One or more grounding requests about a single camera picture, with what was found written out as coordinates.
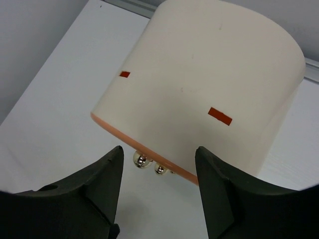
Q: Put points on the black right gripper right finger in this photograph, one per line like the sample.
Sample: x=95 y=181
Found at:
x=238 y=205

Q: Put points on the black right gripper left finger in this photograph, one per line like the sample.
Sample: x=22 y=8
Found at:
x=82 y=205

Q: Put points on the cream drawer cabinet shell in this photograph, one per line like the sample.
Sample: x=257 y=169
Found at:
x=206 y=73

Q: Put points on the yellow drawer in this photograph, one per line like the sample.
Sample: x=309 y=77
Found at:
x=160 y=170

